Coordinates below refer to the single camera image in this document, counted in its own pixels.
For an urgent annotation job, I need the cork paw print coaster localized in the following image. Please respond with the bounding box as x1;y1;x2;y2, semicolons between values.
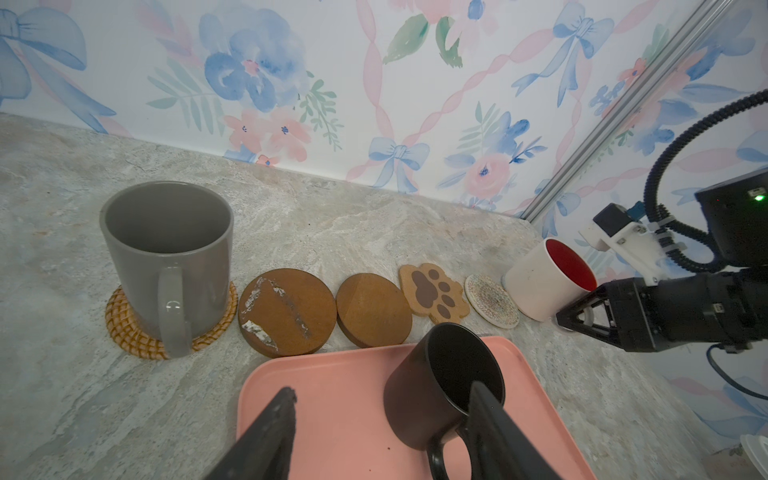
398;263;470;324

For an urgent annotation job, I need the white mug red interior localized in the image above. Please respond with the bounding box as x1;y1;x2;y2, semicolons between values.
501;238;598;322

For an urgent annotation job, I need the grey ceramic mug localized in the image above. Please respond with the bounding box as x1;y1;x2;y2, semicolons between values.
99;181;234;358

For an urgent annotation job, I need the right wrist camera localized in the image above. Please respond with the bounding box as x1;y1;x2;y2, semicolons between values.
579;203;671;286

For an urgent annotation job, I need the black ceramic mug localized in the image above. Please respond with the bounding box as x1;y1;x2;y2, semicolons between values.
383;323;506;479

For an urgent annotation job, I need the aluminium right corner post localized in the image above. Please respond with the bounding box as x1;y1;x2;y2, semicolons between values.
516;0;735;222

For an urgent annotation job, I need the brown wooden coaster white streak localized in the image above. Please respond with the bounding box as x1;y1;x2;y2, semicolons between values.
238;268;337;358

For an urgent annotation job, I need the paper cup white lid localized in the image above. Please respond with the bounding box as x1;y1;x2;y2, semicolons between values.
740;435;767;479

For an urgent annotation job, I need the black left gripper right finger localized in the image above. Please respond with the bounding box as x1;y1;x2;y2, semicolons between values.
457;381;561;480

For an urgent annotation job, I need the multicolour stitched round coaster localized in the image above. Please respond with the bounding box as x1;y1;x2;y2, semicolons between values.
464;274;520;330

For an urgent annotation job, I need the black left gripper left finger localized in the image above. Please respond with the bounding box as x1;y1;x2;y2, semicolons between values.
205;387;297;480

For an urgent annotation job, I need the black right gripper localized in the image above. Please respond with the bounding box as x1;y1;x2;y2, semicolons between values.
553;268;767;353

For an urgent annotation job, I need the woven rattan round coaster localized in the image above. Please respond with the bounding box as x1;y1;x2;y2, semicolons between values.
104;282;238;360

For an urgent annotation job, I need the plain brown wooden coaster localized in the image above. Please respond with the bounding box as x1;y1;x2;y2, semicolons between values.
336;273;413;348

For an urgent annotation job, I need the pink rectangular tray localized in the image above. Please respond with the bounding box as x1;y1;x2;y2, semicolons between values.
237;336;594;479

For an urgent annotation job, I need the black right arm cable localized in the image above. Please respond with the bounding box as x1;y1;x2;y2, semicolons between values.
643;89;768;274

